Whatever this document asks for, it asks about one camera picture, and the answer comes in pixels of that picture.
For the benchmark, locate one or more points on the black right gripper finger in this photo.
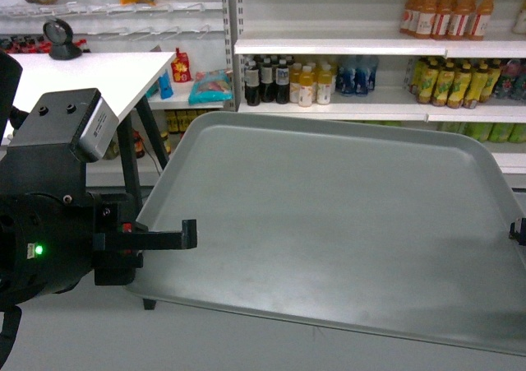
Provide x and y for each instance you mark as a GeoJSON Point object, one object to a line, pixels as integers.
{"type": "Point", "coordinates": [518, 231]}

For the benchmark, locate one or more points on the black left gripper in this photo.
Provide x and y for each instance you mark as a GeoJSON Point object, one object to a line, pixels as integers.
{"type": "Point", "coordinates": [48, 247]}

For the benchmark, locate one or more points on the grey rectangular serving tray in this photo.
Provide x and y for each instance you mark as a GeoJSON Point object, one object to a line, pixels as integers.
{"type": "Point", "coordinates": [375, 229]}

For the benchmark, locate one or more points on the white checkout table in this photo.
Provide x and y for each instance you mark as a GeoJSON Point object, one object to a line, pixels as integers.
{"type": "Point", "coordinates": [122, 80]}

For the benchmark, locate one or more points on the blue snack packet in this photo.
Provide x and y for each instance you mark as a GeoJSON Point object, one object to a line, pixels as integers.
{"type": "Point", "coordinates": [214, 86]}

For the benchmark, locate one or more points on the red spout pouch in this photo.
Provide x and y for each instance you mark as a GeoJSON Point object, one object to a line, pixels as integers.
{"type": "Point", "coordinates": [180, 66]}

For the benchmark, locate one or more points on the black round barcode scanner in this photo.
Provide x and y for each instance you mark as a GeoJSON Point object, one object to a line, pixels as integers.
{"type": "Point", "coordinates": [60, 35]}

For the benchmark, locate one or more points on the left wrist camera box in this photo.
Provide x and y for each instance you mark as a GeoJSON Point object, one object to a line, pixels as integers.
{"type": "Point", "coordinates": [65, 131]}

